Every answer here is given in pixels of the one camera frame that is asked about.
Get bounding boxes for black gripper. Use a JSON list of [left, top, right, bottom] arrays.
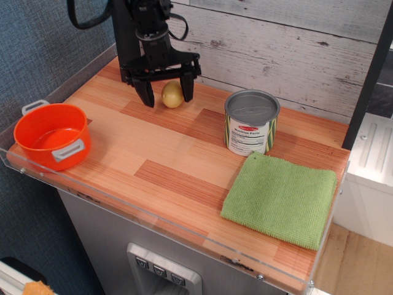
[[120, 33, 201, 108]]

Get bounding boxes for yellow potato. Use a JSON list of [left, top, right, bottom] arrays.
[[161, 81, 184, 109]]

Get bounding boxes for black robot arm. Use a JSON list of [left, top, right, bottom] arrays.
[[120, 1, 201, 108]]

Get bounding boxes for silver tin can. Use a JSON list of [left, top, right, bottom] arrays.
[[224, 90, 281, 156]]

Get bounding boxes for green folded cloth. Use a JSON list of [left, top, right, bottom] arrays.
[[220, 152, 337, 251]]

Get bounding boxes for silver toy fridge cabinet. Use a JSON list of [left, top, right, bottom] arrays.
[[58, 190, 285, 294]]

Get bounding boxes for clear acrylic table guard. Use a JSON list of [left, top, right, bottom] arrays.
[[0, 147, 317, 295]]

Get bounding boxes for white toy appliance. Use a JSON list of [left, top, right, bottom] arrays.
[[333, 114, 392, 246]]

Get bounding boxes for orange object bottom left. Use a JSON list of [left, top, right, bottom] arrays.
[[22, 281, 55, 295]]

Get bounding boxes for dark vertical post left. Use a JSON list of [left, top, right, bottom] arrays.
[[111, 0, 141, 66]]

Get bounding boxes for dark vertical post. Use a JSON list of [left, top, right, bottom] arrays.
[[341, 2, 392, 150], [111, 0, 141, 66]]

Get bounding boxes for black cable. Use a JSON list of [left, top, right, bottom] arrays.
[[168, 12, 189, 41]]

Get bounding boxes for orange bowl with grey handles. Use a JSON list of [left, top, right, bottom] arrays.
[[14, 100, 91, 171]]

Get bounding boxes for dark vertical post right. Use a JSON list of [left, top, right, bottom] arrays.
[[341, 2, 392, 150]]

